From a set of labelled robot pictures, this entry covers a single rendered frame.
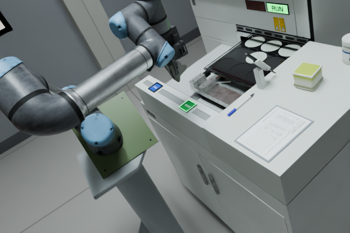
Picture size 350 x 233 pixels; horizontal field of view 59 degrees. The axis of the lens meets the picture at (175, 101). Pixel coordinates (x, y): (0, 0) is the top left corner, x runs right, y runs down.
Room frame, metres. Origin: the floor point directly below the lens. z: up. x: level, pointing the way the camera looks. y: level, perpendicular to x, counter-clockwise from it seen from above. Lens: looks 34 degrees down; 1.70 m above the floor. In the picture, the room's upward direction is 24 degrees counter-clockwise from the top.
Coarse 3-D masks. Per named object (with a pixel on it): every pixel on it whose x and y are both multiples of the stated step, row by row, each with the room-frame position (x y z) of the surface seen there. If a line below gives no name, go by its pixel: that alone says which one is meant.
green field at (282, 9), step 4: (268, 4) 1.27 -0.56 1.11; (272, 4) 1.24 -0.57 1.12; (276, 4) 1.23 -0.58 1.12; (268, 8) 1.27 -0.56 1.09; (272, 8) 1.25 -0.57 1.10; (276, 8) 1.23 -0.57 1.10; (280, 8) 1.21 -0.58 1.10; (284, 8) 1.19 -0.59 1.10; (280, 12) 1.21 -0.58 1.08; (284, 12) 1.19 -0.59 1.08
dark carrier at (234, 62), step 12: (240, 48) 1.38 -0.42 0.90; (252, 48) 1.33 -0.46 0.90; (228, 60) 1.32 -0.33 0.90; (240, 60) 1.27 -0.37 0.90; (264, 60) 1.19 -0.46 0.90; (276, 60) 1.15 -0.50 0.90; (228, 72) 1.22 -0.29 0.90; (240, 72) 1.18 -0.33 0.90; (252, 72) 1.14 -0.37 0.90; (264, 72) 1.10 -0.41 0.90; (252, 84) 1.06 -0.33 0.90
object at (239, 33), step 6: (240, 30) 1.48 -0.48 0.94; (240, 36) 1.48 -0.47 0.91; (246, 36) 1.43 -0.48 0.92; (252, 36) 1.39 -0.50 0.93; (258, 36) 1.35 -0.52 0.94; (264, 36) 1.32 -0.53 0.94; (270, 36) 1.29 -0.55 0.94; (270, 42) 1.28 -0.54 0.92; (276, 42) 1.25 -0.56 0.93; (282, 42) 1.21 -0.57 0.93; (288, 42) 1.18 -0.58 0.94; (294, 42) 1.16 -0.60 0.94
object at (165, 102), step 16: (144, 80) 1.37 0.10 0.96; (144, 96) 1.30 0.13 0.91; (160, 96) 1.17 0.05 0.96; (176, 96) 1.12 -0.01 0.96; (160, 112) 1.19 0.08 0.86; (176, 112) 1.02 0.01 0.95; (192, 112) 0.97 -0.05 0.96; (208, 112) 0.93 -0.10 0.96; (192, 128) 0.94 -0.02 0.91; (208, 144) 0.86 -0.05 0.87
